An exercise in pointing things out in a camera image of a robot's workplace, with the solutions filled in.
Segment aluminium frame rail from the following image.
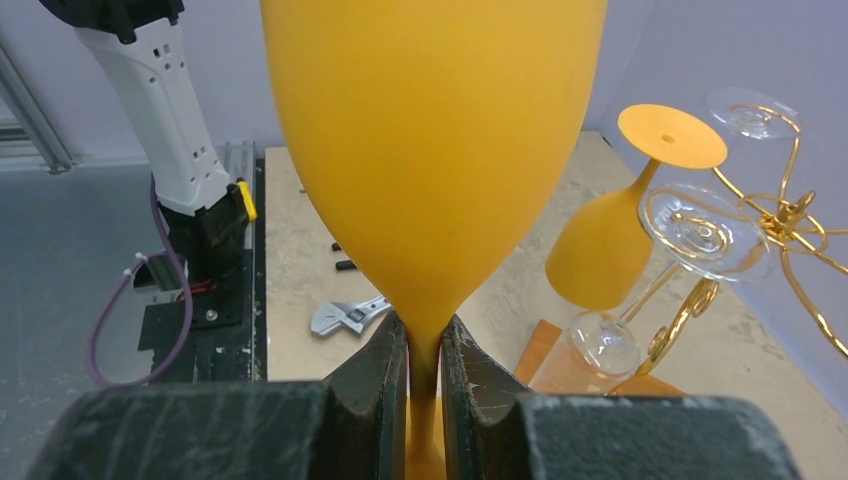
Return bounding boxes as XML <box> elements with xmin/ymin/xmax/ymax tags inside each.
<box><xmin>1</xmin><ymin>46</ymin><xmax>74</xmax><ymax>174</ymax></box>

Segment front clear wine glass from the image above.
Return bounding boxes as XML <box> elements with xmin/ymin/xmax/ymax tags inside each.
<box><xmin>559</xmin><ymin>183</ymin><xmax>774</xmax><ymax>395</ymax></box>

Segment gold wire wine glass rack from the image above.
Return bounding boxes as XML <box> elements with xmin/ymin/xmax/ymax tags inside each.
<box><xmin>635</xmin><ymin>99</ymin><xmax>848</xmax><ymax>379</ymax></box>

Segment clear wine glass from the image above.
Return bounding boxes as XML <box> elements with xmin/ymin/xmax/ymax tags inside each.
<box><xmin>705</xmin><ymin>86</ymin><xmax>803</xmax><ymax>200</ymax></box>
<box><xmin>559</xmin><ymin>183</ymin><xmax>774</xmax><ymax>395</ymax></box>

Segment purple loop cable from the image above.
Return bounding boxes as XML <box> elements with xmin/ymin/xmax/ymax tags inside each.
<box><xmin>87</xmin><ymin>178</ymin><xmax>195</xmax><ymax>389</ymax></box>

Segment rear clear wine glass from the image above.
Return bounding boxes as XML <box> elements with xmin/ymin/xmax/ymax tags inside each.
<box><xmin>705</xmin><ymin>86</ymin><xmax>803</xmax><ymax>200</ymax></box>

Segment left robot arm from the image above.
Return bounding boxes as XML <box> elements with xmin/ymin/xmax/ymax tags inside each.
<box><xmin>43</xmin><ymin>1</ymin><xmax>256</xmax><ymax>281</ymax></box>

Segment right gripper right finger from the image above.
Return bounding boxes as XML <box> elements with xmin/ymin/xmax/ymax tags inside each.
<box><xmin>441</xmin><ymin>318</ymin><xmax>800</xmax><ymax>479</ymax></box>

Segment red adjustable wrench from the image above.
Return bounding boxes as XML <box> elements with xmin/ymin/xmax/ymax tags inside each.
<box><xmin>310</xmin><ymin>296</ymin><xmax>392</xmax><ymax>338</ymax></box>

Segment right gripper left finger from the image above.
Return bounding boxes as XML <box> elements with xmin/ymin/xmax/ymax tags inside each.
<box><xmin>28</xmin><ymin>313</ymin><xmax>407</xmax><ymax>479</ymax></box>

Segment yellow wine glass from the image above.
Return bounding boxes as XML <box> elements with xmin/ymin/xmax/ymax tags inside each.
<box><xmin>545</xmin><ymin>103</ymin><xmax>728</xmax><ymax>311</ymax></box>
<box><xmin>260</xmin><ymin>1</ymin><xmax>608</xmax><ymax>479</ymax></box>

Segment wooden rack base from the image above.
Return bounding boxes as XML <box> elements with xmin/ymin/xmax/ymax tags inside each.
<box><xmin>513</xmin><ymin>319</ymin><xmax>687</xmax><ymax>399</ymax></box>

